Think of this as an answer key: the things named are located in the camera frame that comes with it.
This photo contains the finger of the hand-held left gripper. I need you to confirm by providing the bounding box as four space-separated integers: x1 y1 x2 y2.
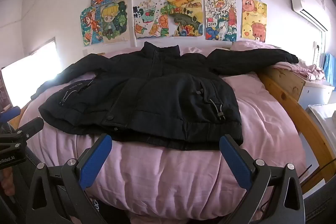
0 106 21 123
0 117 45 147

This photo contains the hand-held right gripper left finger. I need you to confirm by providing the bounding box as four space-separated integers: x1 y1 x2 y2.
25 133 113 224

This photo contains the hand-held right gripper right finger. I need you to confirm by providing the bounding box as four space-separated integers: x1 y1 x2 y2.
219 134 306 224

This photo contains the black padded jacket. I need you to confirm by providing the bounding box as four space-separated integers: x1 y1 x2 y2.
31 42 300 151

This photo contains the person's left hand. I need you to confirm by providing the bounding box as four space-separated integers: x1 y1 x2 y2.
0 169 15 197

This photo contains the bright window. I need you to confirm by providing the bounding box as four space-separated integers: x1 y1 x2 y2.
1 39 59 109

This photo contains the pink duvet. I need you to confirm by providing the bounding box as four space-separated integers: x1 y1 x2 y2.
18 47 309 224

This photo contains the white cloth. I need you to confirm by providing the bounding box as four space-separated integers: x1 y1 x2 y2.
306 103 336 140

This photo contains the white cabinet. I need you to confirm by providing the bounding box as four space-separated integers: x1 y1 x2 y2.
298 80 336 109

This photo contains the blue cloth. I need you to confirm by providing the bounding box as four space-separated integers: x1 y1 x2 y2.
323 53 336 80

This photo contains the white air conditioner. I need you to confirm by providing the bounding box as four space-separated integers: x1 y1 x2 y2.
289 0 330 32

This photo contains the black cable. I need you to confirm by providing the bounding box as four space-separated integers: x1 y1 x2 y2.
301 153 336 186

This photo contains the wooden bed frame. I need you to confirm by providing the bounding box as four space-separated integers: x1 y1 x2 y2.
256 65 336 194

